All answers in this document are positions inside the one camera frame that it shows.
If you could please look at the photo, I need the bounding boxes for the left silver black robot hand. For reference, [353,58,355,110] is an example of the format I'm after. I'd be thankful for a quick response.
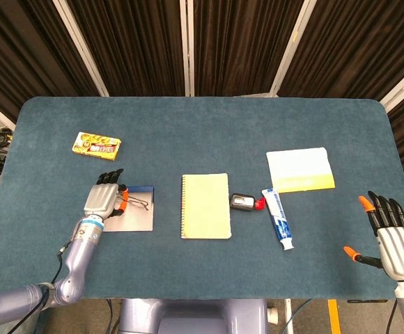
[82,168,130,221]

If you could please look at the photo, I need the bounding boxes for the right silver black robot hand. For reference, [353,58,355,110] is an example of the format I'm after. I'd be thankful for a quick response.
[343,190,404,282]

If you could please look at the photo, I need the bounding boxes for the blue-edged card with glasses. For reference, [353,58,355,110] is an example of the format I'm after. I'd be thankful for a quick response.
[102,186,155,233]

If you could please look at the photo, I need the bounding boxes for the wire-frame eyeglasses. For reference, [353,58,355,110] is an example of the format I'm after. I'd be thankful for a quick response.
[116,194,150,212]

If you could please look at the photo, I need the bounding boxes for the yellow red food box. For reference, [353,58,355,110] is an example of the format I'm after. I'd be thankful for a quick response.
[71,131,122,161]

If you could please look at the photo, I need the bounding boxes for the yellow floor tape strip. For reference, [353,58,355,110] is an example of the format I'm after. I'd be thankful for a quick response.
[327,299,342,334]

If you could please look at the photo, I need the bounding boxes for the yellow spiral notebook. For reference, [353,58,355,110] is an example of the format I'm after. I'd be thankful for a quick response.
[180,173,232,240]

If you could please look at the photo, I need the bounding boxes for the blue velvet table cover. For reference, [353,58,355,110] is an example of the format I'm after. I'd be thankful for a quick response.
[0,96,404,301]

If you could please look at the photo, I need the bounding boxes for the blue white toothpaste tube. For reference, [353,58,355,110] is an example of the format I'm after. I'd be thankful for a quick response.
[261,188,295,251]

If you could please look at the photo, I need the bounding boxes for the white table leg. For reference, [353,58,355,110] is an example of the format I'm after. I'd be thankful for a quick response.
[283,298,293,334]

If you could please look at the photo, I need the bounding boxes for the white yellow flat pouch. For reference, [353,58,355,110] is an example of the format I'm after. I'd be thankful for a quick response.
[265,147,336,194]

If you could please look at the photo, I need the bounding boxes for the lavender robot torso base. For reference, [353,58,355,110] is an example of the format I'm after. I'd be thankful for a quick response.
[118,298,269,334]

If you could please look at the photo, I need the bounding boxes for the dark brown pleated curtain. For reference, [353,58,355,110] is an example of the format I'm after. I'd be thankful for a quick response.
[193,0,306,97]
[0,0,100,122]
[65,0,186,97]
[278,0,404,102]

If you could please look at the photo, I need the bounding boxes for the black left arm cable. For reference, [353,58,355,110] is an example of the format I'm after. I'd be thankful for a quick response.
[6,239,76,334]

